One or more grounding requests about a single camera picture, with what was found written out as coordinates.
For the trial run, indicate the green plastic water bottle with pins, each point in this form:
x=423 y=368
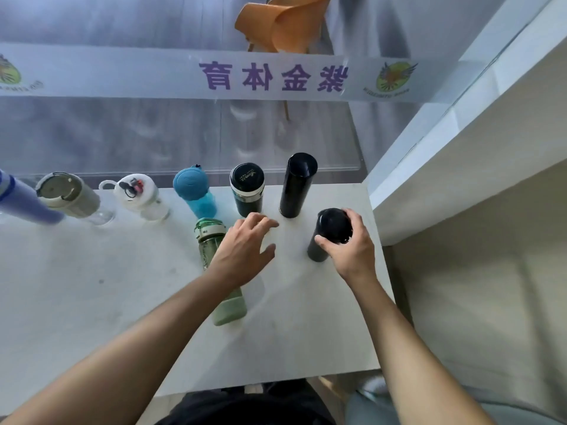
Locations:
x=208 y=236

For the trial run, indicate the person's right hand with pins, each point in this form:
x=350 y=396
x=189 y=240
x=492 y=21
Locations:
x=356 y=256

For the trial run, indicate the person's grey trousers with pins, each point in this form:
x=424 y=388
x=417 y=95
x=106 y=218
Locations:
x=509 y=409

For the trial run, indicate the purple and white bottle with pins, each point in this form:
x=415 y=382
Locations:
x=22 y=201

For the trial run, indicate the person's right thumb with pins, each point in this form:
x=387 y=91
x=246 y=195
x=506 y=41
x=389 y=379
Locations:
x=327 y=246

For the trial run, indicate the clear bottle with white lid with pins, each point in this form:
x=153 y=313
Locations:
x=139 y=196

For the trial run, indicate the person's left forearm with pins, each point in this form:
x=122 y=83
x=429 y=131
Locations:
x=119 y=354

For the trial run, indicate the white shelf unit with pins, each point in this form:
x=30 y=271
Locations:
x=478 y=150

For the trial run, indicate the frosted window banner strip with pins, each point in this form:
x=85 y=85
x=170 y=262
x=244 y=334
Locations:
x=133 y=75

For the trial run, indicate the person's right forearm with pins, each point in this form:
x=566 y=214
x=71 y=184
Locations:
x=412 y=358

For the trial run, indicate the clear bottle with grey lid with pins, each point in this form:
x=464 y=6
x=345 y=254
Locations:
x=71 y=196

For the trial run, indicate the black thermos with silver band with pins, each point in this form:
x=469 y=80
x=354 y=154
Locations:
x=247 y=185

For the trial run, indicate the person's black clothing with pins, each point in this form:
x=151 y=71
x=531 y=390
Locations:
x=252 y=405

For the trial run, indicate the orange plastic chair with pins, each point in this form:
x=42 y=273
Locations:
x=283 y=22

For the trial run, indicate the person's left middle finger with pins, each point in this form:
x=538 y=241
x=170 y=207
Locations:
x=256 y=217

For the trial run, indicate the tall black thermos bottle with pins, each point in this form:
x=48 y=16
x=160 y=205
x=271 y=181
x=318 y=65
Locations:
x=297 y=183

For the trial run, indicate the short black thermos bottle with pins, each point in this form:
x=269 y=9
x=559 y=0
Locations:
x=332 y=225

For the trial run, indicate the person's left hand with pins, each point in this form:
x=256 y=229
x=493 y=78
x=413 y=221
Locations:
x=239 y=254

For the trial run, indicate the blue plastic water bottle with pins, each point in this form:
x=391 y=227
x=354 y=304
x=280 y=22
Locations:
x=195 y=190

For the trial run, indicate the person's left thumb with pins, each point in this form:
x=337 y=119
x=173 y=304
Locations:
x=265 y=257

